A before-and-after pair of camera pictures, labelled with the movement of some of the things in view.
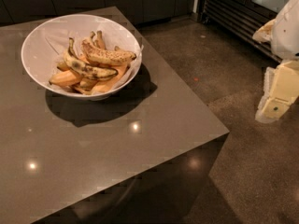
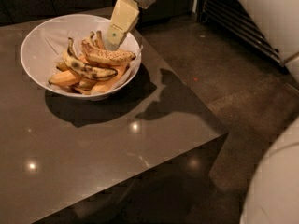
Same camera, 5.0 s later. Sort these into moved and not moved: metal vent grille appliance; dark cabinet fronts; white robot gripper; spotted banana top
Moved: white robot gripper
Not moved: dark cabinet fronts; spotted banana top; metal vent grille appliance
